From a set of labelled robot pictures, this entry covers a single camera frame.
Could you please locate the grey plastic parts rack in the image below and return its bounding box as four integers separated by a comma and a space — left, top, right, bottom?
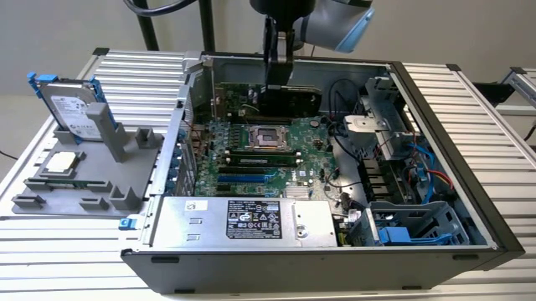
10, 105, 166, 217

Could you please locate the aluminium slat side table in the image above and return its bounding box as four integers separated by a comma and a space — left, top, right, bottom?
471, 66, 536, 117

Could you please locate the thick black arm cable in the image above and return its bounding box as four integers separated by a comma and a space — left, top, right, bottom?
121, 0, 197, 18

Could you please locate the metal CPU socket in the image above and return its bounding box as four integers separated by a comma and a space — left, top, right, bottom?
245, 124, 289, 150

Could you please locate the blue flat data wire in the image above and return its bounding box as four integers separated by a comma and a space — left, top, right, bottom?
403, 140, 438, 204

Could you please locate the open grey PC case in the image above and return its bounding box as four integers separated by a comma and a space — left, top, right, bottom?
120, 50, 526, 295

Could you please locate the black stand pole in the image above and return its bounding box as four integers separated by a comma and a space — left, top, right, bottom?
136, 14, 160, 51
196, 0, 216, 53

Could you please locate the green motherboard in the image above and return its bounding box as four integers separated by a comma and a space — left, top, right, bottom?
189, 114, 348, 204

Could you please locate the black expansion slot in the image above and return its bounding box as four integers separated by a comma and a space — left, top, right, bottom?
217, 166, 267, 175

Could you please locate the hard disk in blue carrier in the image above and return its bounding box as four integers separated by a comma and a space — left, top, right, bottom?
25, 72, 116, 144

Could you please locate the metal drive cage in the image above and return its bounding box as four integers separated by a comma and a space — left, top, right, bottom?
342, 77, 419, 161

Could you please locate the blue disk carrier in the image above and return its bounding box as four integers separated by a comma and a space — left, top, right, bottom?
378, 226, 453, 246

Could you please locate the green RAM stick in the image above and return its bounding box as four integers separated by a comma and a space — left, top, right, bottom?
48, 179, 90, 189

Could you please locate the red flat data wire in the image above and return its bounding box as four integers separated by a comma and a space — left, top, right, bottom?
426, 169, 455, 191

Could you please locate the black looped cable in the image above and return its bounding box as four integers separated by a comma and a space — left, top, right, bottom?
327, 78, 360, 126

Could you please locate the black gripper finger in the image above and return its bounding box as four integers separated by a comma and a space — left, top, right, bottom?
261, 17, 295, 92

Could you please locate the green graphics card black shroud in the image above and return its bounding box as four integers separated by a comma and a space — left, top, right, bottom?
212, 81, 323, 119

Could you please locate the silver finned heat sink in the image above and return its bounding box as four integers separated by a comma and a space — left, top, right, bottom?
285, 185, 312, 198

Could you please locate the silver power supply unit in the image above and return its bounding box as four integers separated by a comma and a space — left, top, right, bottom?
149, 196, 339, 248

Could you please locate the grey plastic disk bay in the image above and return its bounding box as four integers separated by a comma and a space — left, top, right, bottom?
346, 200, 471, 247

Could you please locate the silver CPU chip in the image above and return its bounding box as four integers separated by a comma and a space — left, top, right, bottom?
43, 151, 80, 172

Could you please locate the blue expansion slot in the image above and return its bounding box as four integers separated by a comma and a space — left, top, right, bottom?
216, 174, 268, 184

